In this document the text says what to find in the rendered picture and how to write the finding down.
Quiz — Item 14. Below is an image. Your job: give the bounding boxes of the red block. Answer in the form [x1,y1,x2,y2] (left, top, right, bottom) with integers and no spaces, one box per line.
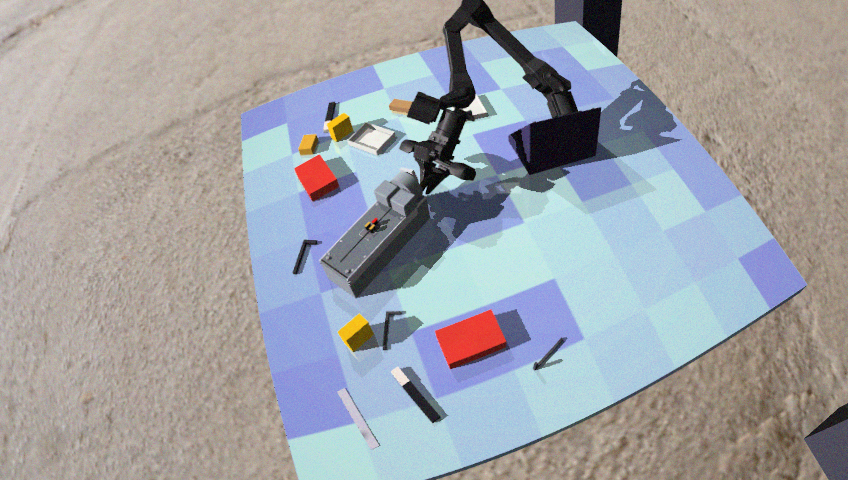
[435,309,507,369]
[295,154,340,202]

